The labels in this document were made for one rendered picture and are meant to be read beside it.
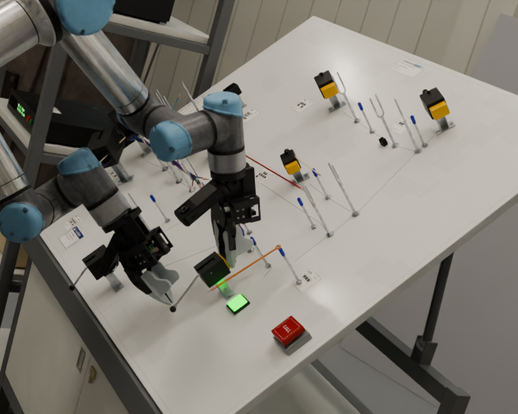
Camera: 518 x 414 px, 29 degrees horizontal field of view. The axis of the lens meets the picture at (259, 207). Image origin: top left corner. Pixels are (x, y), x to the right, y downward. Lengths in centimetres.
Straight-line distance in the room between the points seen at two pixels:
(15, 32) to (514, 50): 365
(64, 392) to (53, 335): 18
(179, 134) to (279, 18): 436
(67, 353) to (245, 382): 74
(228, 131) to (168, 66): 492
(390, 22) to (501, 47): 88
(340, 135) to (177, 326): 63
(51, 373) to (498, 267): 261
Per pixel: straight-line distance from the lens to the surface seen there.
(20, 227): 186
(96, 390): 233
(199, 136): 188
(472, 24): 519
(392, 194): 212
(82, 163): 195
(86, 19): 162
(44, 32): 161
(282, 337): 187
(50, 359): 264
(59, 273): 251
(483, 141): 216
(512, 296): 466
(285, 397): 233
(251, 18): 634
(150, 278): 201
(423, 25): 554
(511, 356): 462
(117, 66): 188
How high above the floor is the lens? 175
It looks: 14 degrees down
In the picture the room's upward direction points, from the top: 17 degrees clockwise
